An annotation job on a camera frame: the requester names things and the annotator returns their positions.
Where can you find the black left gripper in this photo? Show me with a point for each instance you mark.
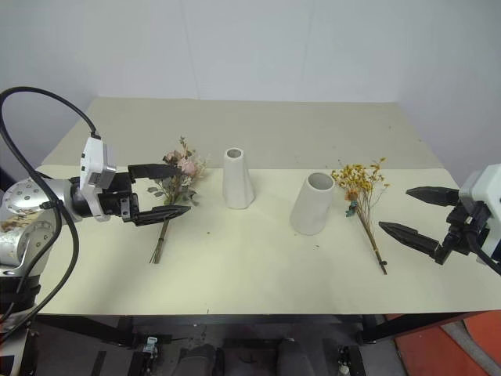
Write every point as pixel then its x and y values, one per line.
pixel 117 203

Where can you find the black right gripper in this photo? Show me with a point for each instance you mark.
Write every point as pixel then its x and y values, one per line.
pixel 463 231

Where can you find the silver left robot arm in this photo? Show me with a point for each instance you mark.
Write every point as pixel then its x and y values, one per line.
pixel 27 196

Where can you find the narrow white ceramic vase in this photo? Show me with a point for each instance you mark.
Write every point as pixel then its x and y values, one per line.
pixel 238 184

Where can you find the wide white ceramic vase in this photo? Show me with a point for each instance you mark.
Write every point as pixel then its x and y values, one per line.
pixel 309 211

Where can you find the pink dried flower bouquet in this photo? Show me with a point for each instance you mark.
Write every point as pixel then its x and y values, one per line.
pixel 190 167

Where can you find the yellow dried flower bouquet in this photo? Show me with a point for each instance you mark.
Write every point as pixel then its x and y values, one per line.
pixel 358 180

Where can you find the cream paper table sheet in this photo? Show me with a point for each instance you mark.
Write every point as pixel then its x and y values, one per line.
pixel 235 270

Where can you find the orange red floor panel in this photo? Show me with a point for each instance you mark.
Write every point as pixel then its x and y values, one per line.
pixel 430 352

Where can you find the silver robot torso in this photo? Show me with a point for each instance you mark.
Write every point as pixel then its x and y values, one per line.
pixel 15 352

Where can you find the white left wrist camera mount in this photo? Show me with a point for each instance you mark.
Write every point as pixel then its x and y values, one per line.
pixel 92 156

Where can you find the black metal table frame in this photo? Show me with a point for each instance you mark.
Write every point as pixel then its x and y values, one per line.
pixel 235 320

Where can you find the silver table foot bracket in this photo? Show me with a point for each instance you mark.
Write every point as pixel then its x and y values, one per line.
pixel 344 364
pixel 150 345

